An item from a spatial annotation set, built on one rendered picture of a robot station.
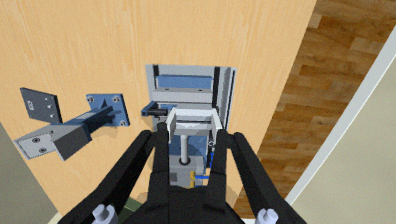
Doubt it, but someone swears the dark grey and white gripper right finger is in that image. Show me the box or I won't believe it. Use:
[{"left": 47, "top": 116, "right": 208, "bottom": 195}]
[{"left": 199, "top": 109, "right": 307, "bottom": 224}]

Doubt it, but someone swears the grey slotted metal block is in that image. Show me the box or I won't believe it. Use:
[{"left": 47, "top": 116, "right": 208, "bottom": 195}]
[{"left": 175, "top": 103, "right": 213, "bottom": 130}]

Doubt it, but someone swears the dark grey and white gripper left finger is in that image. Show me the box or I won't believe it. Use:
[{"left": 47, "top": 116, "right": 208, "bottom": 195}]
[{"left": 57, "top": 107, "right": 177, "bottom": 224}]

